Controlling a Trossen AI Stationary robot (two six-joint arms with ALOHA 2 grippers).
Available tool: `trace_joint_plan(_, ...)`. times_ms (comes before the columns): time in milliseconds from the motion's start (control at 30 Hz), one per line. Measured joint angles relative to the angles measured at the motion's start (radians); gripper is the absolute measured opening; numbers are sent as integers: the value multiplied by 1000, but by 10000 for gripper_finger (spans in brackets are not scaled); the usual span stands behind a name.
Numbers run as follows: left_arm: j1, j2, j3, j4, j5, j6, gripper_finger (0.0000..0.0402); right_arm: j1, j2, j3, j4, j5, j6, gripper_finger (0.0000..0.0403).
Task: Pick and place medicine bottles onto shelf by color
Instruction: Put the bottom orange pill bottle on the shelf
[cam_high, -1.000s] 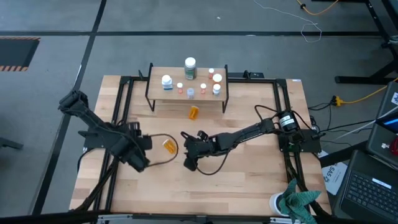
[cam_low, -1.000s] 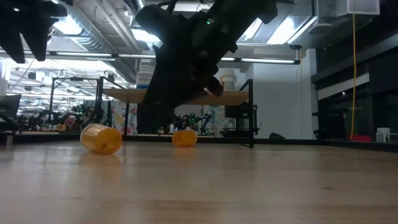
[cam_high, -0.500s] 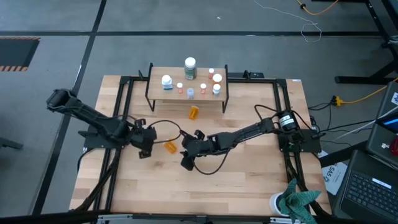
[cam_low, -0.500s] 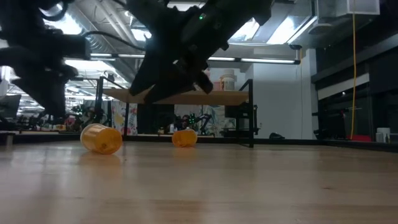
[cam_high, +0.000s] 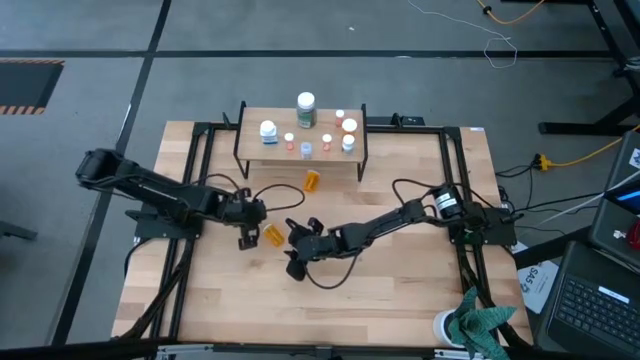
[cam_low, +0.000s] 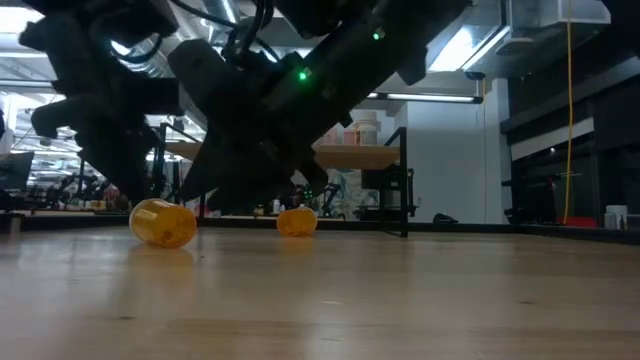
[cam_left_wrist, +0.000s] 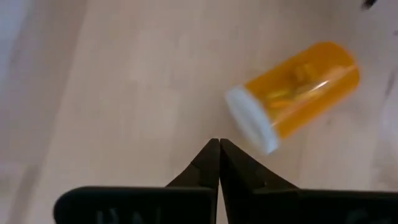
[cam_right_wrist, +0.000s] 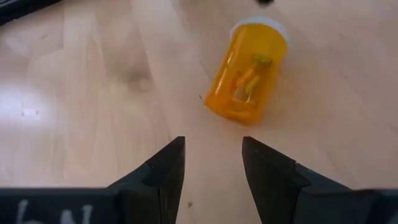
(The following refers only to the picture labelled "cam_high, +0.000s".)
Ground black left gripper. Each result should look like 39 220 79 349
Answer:
220 186 269 252

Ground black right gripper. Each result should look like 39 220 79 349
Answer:
284 217 346 283

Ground white bottle blue label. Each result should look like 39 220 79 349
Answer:
258 119 280 146

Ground clear jar green label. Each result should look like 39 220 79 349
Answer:
296 91 318 130

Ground wooden shelf black legs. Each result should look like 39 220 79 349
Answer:
233 100 370 184

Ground teal cloth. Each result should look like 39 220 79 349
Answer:
447 287 519 360

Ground black crossbar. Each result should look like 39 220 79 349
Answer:
0 335 451 360

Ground black furniture foot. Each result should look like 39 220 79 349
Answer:
0 219 39 242

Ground white paper sheet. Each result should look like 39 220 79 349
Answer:
517 259 560 315

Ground black mat hazard stripes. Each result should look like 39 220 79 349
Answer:
0 58 66 116

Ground black laptop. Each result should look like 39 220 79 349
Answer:
544 240 640 359

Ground black desk base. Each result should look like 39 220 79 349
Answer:
537 0 640 137

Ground grey laptop lid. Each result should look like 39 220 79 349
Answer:
588 130 640 274

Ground person's shoe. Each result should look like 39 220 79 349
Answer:
619 54 640 76

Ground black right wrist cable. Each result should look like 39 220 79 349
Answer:
302 252 361 291

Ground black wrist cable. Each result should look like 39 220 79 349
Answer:
249 182 307 212
302 252 361 291

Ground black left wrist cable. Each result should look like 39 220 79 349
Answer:
249 182 307 212

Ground black aluminium rig frame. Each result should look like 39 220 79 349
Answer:
112 119 531 351

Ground yellow extension cable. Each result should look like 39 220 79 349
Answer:
474 0 546 26
533 124 640 170

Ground white thin cable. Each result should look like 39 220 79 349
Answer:
407 0 519 70

